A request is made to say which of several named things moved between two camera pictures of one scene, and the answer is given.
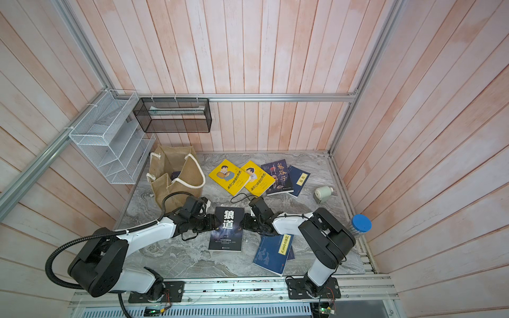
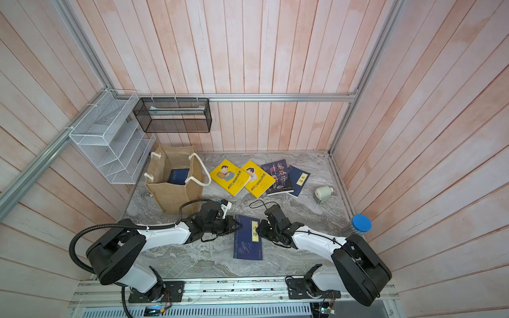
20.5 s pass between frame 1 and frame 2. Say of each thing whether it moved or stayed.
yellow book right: stayed
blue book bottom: moved
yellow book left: stayed
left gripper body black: moved
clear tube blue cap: stayed
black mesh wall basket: stayed
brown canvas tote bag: stayed
